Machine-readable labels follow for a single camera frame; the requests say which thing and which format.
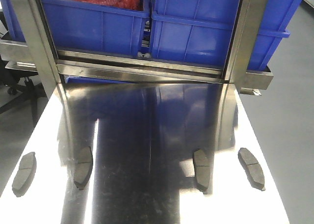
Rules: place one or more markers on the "brake pad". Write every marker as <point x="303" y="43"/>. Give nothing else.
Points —
<point x="252" y="168"/>
<point x="83" y="167"/>
<point x="25" y="174"/>
<point x="201" y="170"/>

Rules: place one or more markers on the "right blue plastic bin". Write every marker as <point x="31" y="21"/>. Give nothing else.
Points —
<point x="200" y="31"/>

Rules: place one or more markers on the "blue plastic bin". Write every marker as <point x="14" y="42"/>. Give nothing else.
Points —
<point x="200" y="31"/>
<point x="94" y="27"/>

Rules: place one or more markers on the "left blue plastic bin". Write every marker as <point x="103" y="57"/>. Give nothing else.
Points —
<point x="94" y="27"/>

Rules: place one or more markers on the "far left blue bin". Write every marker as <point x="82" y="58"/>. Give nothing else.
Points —
<point x="13" y="25"/>

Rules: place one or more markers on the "stainless steel shelf frame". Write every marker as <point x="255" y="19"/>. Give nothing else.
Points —
<point x="39" y="54"/>

